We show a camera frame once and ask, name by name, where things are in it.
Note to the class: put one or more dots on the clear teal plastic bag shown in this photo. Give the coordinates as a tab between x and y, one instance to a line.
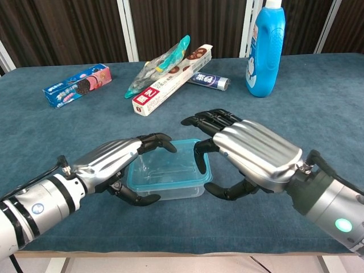
159	68

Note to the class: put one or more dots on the clear teal plastic container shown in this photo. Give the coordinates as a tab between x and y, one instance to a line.
170	170

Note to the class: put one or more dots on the blue oreo cookie box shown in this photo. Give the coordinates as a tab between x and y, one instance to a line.
76	85

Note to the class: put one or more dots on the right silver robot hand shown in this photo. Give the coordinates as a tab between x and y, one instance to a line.
256	153

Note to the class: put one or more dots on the clear plastic food container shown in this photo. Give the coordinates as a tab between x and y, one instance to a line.
170	192

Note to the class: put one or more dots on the blue silver toothpaste tube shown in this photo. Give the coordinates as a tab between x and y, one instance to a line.
210	80

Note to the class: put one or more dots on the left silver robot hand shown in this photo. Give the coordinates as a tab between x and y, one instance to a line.
108	162

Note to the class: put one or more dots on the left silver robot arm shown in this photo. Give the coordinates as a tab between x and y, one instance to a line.
31	210

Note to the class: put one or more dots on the blue detergent bottle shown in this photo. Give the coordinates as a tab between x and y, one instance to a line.
266	48

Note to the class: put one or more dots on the teal table cloth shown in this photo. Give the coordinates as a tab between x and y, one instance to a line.
85	122

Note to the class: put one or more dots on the white cling wrap box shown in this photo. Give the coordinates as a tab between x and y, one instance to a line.
170	82

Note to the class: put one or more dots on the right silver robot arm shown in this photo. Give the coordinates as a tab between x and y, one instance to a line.
332	207

